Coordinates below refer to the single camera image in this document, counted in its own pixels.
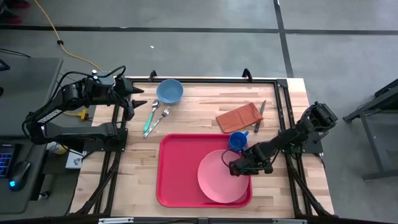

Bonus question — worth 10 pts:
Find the silver fork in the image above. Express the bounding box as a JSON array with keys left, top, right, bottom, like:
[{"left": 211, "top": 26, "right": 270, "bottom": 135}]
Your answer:
[{"left": 142, "top": 106, "right": 172, "bottom": 139}]

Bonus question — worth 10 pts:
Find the dark lower desk shelf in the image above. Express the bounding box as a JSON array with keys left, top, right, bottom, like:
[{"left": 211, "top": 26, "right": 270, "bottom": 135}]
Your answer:
[{"left": 0, "top": 133, "right": 49, "bottom": 215}]

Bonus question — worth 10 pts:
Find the blue plastic bowl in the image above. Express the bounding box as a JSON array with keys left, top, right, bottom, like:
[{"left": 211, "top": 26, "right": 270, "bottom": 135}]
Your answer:
[{"left": 155, "top": 78, "right": 184, "bottom": 105}]

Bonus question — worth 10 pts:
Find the blue plastic cup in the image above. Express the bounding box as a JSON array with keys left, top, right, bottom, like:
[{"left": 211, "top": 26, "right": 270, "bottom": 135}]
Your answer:
[{"left": 228, "top": 130, "right": 249, "bottom": 153}]

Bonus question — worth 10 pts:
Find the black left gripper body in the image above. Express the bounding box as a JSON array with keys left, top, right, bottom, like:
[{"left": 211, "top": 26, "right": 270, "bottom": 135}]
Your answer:
[{"left": 113, "top": 75, "right": 137, "bottom": 121}]

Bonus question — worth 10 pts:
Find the black computer mouse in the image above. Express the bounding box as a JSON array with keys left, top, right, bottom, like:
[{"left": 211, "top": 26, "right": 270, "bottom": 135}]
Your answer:
[{"left": 8, "top": 161, "right": 32, "bottom": 192}]

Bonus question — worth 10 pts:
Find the orange cloth napkin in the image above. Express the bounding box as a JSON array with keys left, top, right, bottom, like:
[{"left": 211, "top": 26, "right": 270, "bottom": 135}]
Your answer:
[{"left": 215, "top": 102, "right": 264, "bottom": 134}]

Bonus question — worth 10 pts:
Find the person's red shoe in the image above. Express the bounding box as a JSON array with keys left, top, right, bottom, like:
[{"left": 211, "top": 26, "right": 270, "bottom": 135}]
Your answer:
[
  {"left": 0, "top": 0, "right": 32, "bottom": 9},
  {"left": 0, "top": 9, "right": 23, "bottom": 25}
]

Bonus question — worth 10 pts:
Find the red plastic tray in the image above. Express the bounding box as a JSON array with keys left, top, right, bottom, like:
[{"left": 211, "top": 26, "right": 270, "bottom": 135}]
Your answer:
[{"left": 155, "top": 133, "right": 253, "bottom": 208}]

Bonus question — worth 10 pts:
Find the white printed box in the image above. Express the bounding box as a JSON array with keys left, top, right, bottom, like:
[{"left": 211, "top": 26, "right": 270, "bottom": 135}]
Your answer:
[{"left": 65, "top": 149, "right": 85, "bottom": 170}]

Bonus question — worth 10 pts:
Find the black-handled knife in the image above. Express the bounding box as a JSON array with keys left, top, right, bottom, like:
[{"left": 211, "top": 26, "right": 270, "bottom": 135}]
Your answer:
[{"left": 254, "top": 100, "right": 267, "bottom": 134}]

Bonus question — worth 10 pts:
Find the pink plastic plate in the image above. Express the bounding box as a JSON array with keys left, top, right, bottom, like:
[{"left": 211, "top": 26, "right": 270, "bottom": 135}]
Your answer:
[{"left": 197, "top": 149, "right": 251, "bottom": 204}]

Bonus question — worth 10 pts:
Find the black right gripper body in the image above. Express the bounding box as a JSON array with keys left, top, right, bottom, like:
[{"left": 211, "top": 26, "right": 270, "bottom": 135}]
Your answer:
[{"left": 229, "top": 145, "right": 274, "bottom": 177}]

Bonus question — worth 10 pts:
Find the grey desk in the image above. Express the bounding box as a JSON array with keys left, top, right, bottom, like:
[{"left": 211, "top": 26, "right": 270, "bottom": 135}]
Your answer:
[{"left": 0, "top": 57, "right": 63, "bottom": 139}]

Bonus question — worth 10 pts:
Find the backlit keyboard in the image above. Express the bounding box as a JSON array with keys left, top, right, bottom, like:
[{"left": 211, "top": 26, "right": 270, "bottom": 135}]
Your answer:
[{"left": 0, "top": 146, "right": 16, "bottom": 179}]

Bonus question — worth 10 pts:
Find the yellow bottle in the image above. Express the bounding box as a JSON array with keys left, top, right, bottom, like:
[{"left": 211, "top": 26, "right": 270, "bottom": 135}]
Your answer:
[{"left": 46, "top": 141, "right": 68, "bottom": 156}]

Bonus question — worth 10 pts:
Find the grey metal equipment stand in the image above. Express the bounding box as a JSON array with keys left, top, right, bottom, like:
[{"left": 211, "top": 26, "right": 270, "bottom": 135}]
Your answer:
[{"left": 343, "top": 79, "right": 398, "bottom": 182}]

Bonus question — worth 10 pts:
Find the long yellow extension cable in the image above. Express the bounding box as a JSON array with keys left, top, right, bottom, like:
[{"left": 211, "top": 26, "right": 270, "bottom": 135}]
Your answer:
[{"left": 33, "top": 0, "right": 103, "bottom": 72}]

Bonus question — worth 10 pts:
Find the teal-handled spoon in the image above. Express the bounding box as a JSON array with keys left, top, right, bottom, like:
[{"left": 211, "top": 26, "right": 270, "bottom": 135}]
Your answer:
[{"left": 142, "top": 99, "right": 160, "bottom": 133}]

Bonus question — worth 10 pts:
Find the short yellow plug cable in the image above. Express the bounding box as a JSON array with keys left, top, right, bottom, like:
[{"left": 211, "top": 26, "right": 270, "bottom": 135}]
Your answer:
[{"left": 63, "top": 108, "right": 90, "bottom": 121}]

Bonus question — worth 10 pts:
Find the silver aluminium bar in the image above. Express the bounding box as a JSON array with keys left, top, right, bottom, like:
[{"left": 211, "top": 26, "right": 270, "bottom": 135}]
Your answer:
[
  {"left": 98, "top": 217, "right": 135, "bottom": 224},
  {"left": 272, "top": 218, "right": 308, "bottom": 224}
]

